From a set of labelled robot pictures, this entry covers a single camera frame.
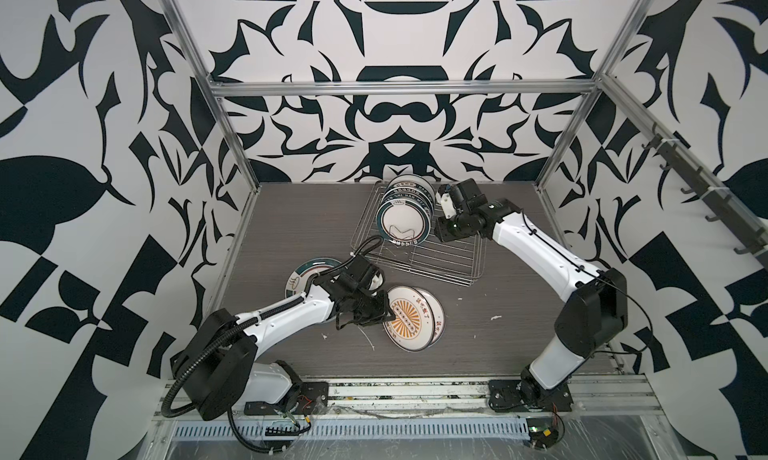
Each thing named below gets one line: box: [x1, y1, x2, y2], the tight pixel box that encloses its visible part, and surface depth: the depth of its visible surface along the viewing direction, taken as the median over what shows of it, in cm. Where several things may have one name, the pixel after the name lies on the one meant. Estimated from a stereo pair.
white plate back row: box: [382, 285, 436, 352], surface depth 85 cm
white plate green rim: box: [383, 186, 434, 212], surface depth 97 cm
